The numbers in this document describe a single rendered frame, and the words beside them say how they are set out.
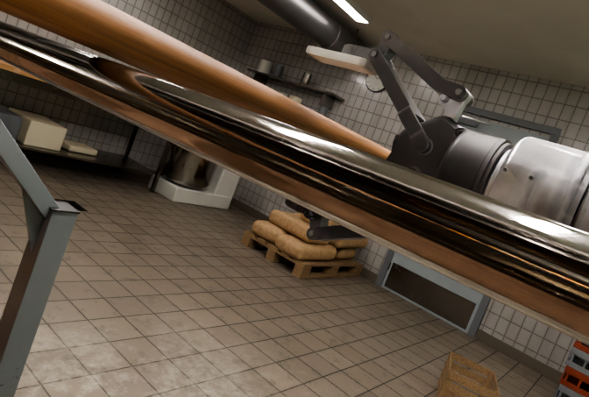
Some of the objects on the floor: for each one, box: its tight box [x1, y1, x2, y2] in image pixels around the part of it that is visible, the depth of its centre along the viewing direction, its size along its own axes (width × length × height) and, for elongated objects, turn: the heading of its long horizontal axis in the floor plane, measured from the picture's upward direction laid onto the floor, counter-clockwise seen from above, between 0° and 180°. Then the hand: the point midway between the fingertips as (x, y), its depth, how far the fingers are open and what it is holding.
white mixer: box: [148, 143, 240, 209], centre depth 597 cm, size 100×66×132 cm, turn 65°
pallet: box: [241, 230, 364, 279], centre depth 508 cm, size 120×80×14 cm, turn 65°
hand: (298, 119), depth 48 cm, fingers open, 13 cm apart
